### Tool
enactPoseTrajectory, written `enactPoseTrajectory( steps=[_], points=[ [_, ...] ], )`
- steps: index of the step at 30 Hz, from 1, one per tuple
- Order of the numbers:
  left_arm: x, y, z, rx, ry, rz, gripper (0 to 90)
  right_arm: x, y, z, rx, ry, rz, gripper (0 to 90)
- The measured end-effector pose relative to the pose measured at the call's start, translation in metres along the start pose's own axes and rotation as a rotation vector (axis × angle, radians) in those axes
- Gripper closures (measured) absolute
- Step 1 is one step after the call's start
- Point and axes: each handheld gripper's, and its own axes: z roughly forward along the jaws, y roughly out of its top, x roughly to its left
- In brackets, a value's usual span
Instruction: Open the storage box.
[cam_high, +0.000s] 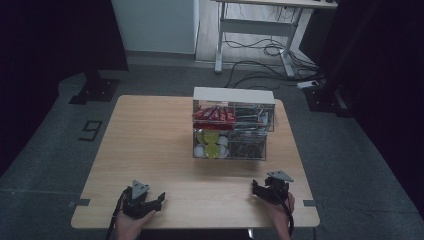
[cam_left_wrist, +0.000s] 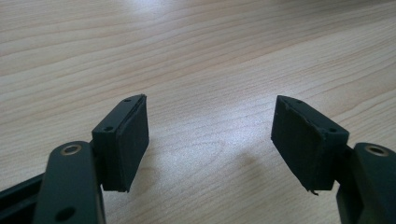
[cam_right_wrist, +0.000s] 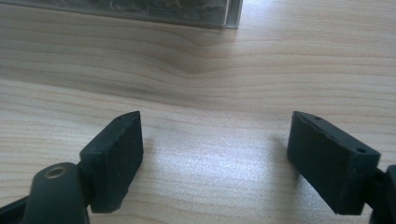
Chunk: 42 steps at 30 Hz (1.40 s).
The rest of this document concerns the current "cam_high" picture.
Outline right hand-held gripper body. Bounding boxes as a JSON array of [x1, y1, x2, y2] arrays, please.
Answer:
[[263, 170, 295, 205]]

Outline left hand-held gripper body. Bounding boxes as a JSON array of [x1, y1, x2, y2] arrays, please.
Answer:
[[121, 179, 153, 220]]

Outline person's left hand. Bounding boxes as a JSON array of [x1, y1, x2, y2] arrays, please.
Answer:
[[114, 209, 158, 240]]

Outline person's right hand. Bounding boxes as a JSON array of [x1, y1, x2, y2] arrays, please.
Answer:
[[263, 191, 296, 240]]

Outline grey tape piece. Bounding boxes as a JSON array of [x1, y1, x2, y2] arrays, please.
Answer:
[[302, 199, 324, 210], [67, 198, 91, 209]]

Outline pile of dark brown sachets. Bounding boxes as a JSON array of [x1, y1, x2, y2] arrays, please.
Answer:
[[229, 131, 266, 160]]

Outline white and green items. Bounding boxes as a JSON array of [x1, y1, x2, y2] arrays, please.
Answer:
[[193, 129, 231, 160]]

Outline clear organizer with white lid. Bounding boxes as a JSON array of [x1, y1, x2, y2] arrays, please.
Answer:
[[191, 86, 277, 162]]

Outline stack of dark packets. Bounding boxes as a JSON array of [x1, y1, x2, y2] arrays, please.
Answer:
[[234, 105, 270, 132]]

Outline row of red packets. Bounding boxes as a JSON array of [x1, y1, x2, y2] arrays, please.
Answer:
[[191, 105, 236, 132]]

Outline black floor tape marker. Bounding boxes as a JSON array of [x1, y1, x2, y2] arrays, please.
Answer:
[[78, 120, 104, 142]]

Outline black stand base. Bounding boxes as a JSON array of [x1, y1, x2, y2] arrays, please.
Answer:
[[68, 70, 121, 106], [303, 83, 355, 118]]

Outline white power strip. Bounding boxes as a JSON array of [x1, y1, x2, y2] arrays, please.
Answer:
[[296, 80, 320, 90]]

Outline dark curtain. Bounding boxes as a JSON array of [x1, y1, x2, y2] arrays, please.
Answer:
[[0, 0, 130, 177], [299, 0, 424, 210]]

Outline white panel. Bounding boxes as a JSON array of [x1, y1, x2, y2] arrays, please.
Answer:
[[110, 0, 201, 56]]

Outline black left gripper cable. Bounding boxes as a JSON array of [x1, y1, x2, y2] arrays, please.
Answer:
[[105, 186, 133, 240]]

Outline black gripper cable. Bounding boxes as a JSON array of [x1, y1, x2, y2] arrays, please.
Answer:
[[275, 188, 296, 238], [105, 186, 133, 240]]

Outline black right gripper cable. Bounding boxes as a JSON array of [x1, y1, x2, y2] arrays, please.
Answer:
[[275, 188, 296, 238]]

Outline tangle of black floor cables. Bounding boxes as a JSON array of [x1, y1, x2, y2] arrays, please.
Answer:
[[222, 3, 326, 92]]

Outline white metal desk frame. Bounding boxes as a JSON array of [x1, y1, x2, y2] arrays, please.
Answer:
[[211, 0, 339, 79]]

